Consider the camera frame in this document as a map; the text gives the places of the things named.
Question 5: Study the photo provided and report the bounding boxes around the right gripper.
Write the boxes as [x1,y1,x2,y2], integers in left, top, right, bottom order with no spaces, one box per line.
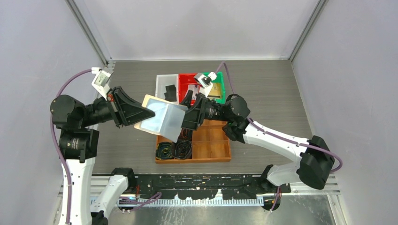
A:
[165,90,231,131]

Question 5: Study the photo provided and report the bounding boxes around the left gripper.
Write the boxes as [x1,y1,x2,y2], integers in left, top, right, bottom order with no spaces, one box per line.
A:
[81,84,155,126]

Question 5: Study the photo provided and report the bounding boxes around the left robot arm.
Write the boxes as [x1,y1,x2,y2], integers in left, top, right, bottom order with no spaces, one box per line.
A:
[50,87,155,225]

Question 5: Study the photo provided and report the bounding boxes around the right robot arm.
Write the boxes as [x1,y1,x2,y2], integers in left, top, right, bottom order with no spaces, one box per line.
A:
[180,90,337,193]

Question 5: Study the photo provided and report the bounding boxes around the black card in white bin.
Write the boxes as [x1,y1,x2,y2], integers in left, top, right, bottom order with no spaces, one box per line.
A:
[164,85,177,102]

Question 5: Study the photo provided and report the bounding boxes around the gold cards in green bin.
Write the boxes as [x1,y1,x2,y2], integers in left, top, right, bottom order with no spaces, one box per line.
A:
[207,82,222,99]

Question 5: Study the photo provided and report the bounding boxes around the rolled black belt middle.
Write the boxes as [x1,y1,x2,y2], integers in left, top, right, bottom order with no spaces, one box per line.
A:
[178,128,193,141]

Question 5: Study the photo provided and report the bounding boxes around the red plastic bin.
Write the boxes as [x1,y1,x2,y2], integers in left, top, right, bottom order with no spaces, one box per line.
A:
[178,73,200,105]

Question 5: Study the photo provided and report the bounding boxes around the white plastic bin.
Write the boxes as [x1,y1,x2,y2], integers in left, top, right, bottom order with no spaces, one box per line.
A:
[155,74,179,104]

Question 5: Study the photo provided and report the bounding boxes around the wooden compartment tray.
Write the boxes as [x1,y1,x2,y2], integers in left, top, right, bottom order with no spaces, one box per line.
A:
[155,120,231,164]

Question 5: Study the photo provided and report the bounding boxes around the large rolled black belt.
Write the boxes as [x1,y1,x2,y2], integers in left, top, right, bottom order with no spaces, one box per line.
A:
[171,140,192,160]

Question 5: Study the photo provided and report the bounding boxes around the green plastic bin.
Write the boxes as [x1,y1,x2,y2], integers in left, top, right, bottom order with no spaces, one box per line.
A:
[207,72,226,104]

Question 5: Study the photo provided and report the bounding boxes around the rolled belt bottom left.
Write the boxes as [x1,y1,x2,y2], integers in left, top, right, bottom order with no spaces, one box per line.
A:
[155,142,173,160]

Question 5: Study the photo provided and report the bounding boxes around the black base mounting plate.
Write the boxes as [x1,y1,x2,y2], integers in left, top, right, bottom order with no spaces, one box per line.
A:
[124,174,277,200]

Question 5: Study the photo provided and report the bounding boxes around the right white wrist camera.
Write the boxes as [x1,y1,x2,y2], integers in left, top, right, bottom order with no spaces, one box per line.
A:
[194,72,217,97]

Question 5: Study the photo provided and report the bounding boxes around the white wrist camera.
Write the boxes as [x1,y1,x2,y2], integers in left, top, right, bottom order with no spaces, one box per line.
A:
[194,72,217,97]
[91,67,113,99]

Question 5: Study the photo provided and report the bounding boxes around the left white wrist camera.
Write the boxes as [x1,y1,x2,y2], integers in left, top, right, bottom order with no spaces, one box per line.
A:
[91,67,113,99]

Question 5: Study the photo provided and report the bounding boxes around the aluminium front rail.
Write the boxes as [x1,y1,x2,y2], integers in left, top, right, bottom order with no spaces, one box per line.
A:
[58,173,341,207]

